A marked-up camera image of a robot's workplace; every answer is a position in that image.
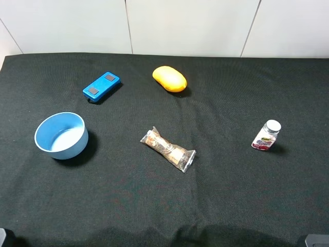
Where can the grey base part right corner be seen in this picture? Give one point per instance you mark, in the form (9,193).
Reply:
(316,240)

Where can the light blue bowl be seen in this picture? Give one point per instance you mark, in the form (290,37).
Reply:
(62,136)

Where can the grey base part left corner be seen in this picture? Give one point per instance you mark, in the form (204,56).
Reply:
(3,237)

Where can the black tablecloth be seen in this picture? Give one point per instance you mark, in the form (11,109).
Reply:
(120,192)

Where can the yellow mango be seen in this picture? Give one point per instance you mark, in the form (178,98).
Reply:
(170,79)

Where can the blue rectangular box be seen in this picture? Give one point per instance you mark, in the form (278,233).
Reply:
(101,87)

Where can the grey base part corner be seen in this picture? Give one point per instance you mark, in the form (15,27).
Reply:
(3,237)
(316,240)

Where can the clear wrapped snack bar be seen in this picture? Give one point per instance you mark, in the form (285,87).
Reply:
(178,156)

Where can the small candy bottle silver lid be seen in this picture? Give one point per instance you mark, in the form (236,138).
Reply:
(267,136)

